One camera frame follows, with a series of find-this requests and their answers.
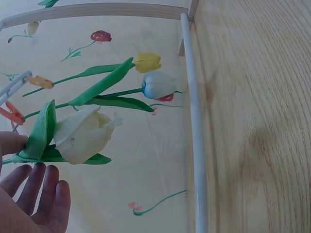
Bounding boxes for red orange clothespin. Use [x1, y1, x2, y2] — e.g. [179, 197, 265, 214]
[0, 100, 26, 126]

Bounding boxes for yellow orange clothespin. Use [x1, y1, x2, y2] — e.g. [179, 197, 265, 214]
[26, 75, 54, 90]

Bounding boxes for yellow artificial tulip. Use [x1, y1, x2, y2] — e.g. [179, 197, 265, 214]
[22, 52, 162, 98]

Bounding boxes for blue white artificial tulip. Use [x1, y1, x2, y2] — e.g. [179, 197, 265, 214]
[12, 57, 178, 133]

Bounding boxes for person's left hand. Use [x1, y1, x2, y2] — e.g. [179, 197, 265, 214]
[0, 131, 71, 233]

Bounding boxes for white plastic hanger bar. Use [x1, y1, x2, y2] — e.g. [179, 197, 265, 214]
[0, 70, 34, 105]

